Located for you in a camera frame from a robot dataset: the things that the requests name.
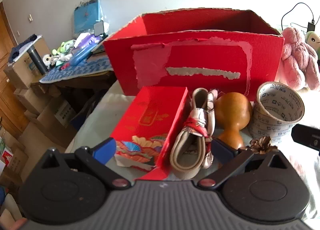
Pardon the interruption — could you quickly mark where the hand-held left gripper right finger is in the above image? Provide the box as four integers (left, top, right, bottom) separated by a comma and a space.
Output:
197, 138, 288, 191

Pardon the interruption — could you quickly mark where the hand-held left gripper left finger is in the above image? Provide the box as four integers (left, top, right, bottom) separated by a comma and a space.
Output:
40, 137, 132, 191

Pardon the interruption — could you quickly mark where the beige strap with silk scarf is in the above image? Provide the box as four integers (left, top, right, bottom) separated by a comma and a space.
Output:
170, 88, 219, 179

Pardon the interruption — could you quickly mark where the brown pine cone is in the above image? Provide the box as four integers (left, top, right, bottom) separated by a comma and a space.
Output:
240, 136, 279, 154

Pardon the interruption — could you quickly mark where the brown wooden gourd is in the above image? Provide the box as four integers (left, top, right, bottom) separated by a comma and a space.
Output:
215, 92, 253, 151

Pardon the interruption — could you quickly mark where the printed packing tape roll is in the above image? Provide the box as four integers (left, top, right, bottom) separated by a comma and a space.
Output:
248, 81, 305, 146

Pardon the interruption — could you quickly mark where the small red gift box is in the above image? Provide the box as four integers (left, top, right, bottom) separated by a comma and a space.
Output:
110, 86, 189, 180

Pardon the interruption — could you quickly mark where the large red cardboard box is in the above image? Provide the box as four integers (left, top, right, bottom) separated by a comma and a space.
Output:
103, 8, 285, 101

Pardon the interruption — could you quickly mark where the cream blanket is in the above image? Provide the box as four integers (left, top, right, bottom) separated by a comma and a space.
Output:
65, 80, 320, 220

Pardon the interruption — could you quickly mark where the printed cardboard box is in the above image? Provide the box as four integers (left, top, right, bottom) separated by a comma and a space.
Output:
54, 100, 77, 128

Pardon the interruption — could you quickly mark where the wooden table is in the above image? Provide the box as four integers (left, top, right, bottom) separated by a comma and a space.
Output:
31, 70, 118, 101

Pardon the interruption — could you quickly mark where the pink plush toy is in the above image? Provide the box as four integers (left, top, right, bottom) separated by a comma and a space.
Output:
275, 27, 320, 90

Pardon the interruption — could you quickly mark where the blue patterned mat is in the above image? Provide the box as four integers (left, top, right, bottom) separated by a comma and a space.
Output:
39, 57, 114, 84

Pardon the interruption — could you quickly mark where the blue pencil case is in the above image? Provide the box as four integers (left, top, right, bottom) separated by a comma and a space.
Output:
71, 44, 97, 66

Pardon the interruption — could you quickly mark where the green plush toy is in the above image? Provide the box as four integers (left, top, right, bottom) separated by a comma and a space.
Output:
306, 30, 320, 53

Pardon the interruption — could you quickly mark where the white plush toy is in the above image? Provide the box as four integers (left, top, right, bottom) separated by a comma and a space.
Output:
42, 54, 63, 68

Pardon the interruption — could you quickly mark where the purple tissue pack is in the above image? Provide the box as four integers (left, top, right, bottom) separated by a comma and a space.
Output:
75, 33, 100, 48

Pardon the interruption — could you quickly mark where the green frog plush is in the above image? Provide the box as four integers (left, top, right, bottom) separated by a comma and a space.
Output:
51, 40, 77, 58

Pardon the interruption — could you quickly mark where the grey cylinder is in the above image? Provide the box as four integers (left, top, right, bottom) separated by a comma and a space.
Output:
27, 47, 48, 76

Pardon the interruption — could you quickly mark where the brown cardboard box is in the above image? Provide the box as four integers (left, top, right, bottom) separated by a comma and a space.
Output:
4, 37, 52, 89

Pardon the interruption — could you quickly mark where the small black mirror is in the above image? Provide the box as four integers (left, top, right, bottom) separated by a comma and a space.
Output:
94, 21, 105, 36

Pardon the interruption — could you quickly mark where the wooden wardrobe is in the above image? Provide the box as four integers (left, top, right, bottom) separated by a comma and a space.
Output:
0, 3, 30, 141

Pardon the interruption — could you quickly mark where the blue bag with clips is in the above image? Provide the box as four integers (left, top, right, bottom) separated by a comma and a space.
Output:
73, 0, 104, 37

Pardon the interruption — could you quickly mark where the dark blue cloth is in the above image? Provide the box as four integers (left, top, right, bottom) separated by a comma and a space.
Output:
9, 34, 43, 61

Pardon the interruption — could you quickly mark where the black charger cable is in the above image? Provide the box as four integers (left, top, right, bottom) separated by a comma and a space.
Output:
281, 2, 316, 31

